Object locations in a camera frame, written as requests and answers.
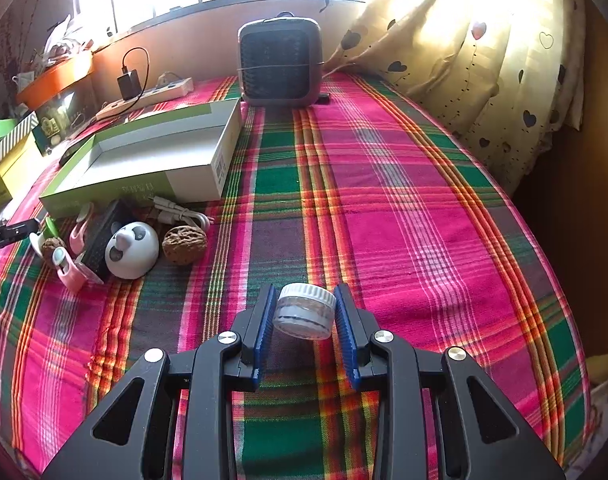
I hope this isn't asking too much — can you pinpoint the black usb stick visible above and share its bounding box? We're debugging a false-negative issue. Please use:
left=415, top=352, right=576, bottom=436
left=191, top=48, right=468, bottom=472
left=316, top=92, right=330, bottom=105

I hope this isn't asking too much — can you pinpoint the brown walnut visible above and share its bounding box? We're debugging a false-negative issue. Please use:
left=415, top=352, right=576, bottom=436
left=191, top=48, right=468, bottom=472
left=162, top=226, right=207, bottom=266
left=40, top=237, right=66, bottom=269

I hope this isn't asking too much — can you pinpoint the green white clip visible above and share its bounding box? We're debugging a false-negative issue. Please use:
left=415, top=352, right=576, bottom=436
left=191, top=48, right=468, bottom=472
left=28, top=214, right=59, bottom=258

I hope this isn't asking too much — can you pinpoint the grey portable fan heater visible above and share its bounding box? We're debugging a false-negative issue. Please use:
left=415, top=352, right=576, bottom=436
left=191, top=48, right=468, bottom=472
left=238, top=13, right=323, bottom=107

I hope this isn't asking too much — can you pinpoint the orange shelf tray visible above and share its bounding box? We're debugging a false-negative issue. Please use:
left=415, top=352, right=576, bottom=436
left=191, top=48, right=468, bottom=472
left=16, top=51, right=92, bottom=110

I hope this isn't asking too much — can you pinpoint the white power strip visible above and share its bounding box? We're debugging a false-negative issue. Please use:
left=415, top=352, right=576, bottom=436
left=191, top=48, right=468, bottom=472
left=95, top=78, right=193, bottom=122

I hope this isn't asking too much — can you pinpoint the black charger plug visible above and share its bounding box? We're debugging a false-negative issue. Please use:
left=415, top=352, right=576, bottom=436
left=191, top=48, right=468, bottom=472
left=118, top=67, right=142, bottom=101

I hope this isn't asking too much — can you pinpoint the white coiled cable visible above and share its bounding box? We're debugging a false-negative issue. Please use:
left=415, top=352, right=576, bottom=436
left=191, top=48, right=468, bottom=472
left=151, top=195, right=215, bottom=233

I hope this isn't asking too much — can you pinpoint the yellow green box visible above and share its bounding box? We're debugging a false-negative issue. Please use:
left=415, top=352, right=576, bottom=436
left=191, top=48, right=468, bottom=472
left=0, top=113, right=46, bottom=206

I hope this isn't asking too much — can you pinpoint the green white cardboard box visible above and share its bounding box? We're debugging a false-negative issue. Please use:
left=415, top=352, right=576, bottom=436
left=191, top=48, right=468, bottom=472
left=40, top=99, right=243, bottom=218

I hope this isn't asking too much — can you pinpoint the white panda toy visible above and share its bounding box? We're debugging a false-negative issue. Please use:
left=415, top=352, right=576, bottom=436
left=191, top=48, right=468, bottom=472
left=104, top=221, right=159, bottom=280

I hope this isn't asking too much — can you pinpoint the black rectangular device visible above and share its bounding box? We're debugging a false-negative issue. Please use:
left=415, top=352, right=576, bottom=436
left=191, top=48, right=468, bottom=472
left=76, top=198, right=134, bottom=283

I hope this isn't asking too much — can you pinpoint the cream heart pattern curtain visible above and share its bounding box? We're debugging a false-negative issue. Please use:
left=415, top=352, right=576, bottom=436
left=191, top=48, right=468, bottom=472
left=323, top=0, right=586, bottom=193

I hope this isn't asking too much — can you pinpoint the plaid bed cover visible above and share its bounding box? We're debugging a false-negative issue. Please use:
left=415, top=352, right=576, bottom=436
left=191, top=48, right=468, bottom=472
left=0, top=74, right=590, bottom=478

